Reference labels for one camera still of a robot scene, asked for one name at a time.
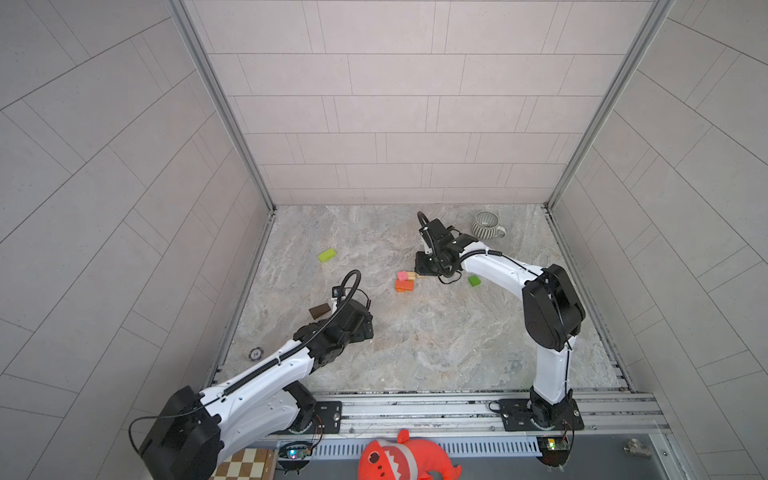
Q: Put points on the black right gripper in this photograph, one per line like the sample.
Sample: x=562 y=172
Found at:
x=420 y=268

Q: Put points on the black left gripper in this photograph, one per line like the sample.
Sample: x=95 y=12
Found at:
x=360 y=334

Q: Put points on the red wooden block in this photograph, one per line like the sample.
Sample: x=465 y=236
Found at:
x=404 y=285

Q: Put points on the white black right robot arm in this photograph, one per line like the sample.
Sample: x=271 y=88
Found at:
x=553 y=314

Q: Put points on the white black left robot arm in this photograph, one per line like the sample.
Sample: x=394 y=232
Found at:
x=196 y=431

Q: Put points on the dark brown flat block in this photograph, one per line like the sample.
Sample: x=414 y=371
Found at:
x=319 y=311

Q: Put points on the lime green long block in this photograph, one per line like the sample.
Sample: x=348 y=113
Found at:
x=327 y=255

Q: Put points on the striped ceramic mug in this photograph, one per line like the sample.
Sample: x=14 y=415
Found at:
x=486 y=225

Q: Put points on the left controller circuit board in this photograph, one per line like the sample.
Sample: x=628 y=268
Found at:
x=294 y=456

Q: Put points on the controller circuit board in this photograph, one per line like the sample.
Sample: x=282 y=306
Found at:
x=555 y=451
x=294 y=456

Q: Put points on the red shark plush toy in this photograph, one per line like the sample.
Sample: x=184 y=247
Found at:
x=406 y=458

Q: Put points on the wooden chessboard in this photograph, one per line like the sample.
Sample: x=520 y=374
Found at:
x=248 y=464

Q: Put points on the right controller circuit board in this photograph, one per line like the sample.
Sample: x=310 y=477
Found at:
x=555 y=451

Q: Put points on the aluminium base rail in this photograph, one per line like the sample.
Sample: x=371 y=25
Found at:
x=490 y=413

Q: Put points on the aluminium corner post right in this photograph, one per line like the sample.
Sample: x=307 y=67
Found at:
x=646 y=34

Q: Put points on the aluminium corner post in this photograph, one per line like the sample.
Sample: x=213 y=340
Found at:
x=646 y=34
x=181 y=17

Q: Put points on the aluminium corner post left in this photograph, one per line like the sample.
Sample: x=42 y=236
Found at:
x=181 y=17

